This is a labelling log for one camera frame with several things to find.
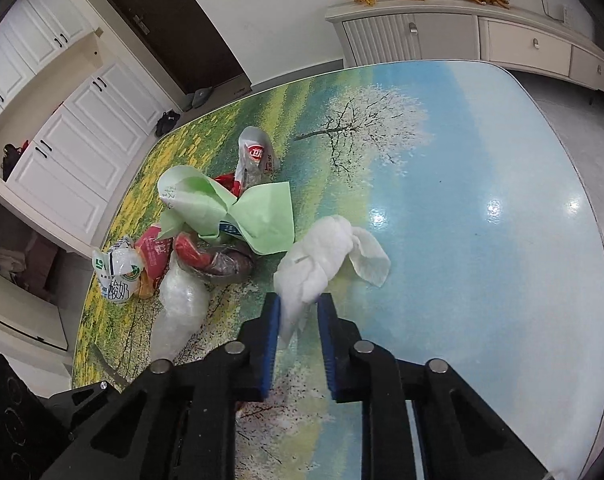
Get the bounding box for red brown plastic wrapper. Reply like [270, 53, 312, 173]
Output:
[173, 231, 255, 279]

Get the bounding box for dark bag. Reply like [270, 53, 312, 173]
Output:
[1, 141, 30, 182]

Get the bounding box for white grey tv cabinet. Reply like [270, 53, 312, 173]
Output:
[325, 0, 604, 96]

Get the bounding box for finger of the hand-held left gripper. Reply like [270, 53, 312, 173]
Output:
[38, 380, 134, 442]

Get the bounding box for dark brown door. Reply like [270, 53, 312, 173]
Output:
[89, 0, 253, 97]

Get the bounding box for white green yogurt packet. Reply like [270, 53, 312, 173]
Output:
[92, 236, 144, 306]

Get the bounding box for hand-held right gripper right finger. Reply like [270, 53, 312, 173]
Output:
[317, 293, 550, 480]

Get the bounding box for light green paper sheet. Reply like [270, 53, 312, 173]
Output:
[157, 164, 295, 256]

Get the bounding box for white base cabinet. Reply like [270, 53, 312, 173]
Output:
[4, 60, 171, 247]

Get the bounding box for red pink snack wrapper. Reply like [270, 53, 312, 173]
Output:
[133, 225, 175, 298]

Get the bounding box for clear plastic bag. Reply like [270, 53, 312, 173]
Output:
[149, 250, 211, 361]

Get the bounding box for white wall cabinet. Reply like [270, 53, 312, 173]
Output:
[0, 0, 94, 128]

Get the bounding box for grey slippers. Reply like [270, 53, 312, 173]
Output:
[183, 86, 214, 112]

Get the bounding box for clear wrapper with red label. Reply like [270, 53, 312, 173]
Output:
[233, 126, 281, 192]

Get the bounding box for black shoes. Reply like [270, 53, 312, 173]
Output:
[154, 110, 181, 137]

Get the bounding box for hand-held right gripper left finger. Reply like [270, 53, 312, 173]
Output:
[42, 292, 283, 480]

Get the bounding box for white tissue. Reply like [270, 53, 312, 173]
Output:
[273, 214, 391, 351]

